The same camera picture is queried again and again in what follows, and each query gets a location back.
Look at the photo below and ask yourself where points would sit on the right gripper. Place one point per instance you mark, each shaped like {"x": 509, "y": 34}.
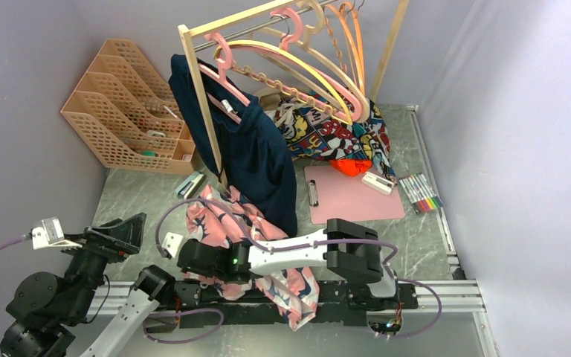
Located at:
{"x": 186, "y": 269}

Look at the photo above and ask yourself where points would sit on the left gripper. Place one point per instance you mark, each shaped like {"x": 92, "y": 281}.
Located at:
{"x": 114, "y": 239}

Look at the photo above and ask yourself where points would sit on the pink patterned shorts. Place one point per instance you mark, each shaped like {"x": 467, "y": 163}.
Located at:
{"x": 229, "y": 218}

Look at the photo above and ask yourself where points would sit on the yellow hanger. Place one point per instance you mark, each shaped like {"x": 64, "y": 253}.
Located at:
{"x": 275, "y": 53}

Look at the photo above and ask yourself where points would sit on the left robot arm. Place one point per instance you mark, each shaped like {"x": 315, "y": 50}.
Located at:
{"x": 46, "y": 305}

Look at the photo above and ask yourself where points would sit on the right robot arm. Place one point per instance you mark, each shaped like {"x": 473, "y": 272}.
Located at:
{"x": 349, "y": 250}

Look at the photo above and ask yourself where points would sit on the navy blue shorts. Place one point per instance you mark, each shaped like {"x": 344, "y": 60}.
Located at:
{"x": 255, "y": 156}

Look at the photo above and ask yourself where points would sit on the pink hanger with navy shorts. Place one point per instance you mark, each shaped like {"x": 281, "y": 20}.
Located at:
{"x": 225, "y": 62}

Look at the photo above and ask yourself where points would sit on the tan wavy hanger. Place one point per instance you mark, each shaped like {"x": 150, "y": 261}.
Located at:
{"x": 275, "y": 86}

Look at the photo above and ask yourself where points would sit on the orange hanger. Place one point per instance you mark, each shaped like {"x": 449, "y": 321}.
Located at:
{"x": 348, "y": 16}

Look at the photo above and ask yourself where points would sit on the grey stapler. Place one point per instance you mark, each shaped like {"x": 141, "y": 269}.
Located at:
{"x": 190, "y": 185}

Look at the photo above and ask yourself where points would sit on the beige plastic file organizer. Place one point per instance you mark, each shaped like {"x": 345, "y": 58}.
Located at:
{"x": 126, "y": 114}

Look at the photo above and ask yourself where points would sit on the pink clipboard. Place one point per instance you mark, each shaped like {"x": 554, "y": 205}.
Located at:
{"x": 344, "y": 197}

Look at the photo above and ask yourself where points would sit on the colourful cartoon print cloth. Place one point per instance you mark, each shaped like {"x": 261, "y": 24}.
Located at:
{"x": 310, "y": 133}

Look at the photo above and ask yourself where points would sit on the orange cloth item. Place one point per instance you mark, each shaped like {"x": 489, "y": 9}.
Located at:
{"x": 351, "y": 167}

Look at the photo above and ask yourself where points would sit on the white eraser box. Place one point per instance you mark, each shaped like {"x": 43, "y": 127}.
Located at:
{"x": 378, "y": 183}

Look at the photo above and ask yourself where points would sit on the wooden clothes rack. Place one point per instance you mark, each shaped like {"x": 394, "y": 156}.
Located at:
{"x": 193, "y": 41}

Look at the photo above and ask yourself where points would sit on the set of coloured markers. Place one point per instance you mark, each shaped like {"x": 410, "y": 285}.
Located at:
{"x": 420, "y": 193}

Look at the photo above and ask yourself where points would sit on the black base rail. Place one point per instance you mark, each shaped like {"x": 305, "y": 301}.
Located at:
{"x": 339, "y": 302}

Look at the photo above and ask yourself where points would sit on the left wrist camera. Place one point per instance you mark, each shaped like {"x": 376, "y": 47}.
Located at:
{"x": 48, "y": 233}

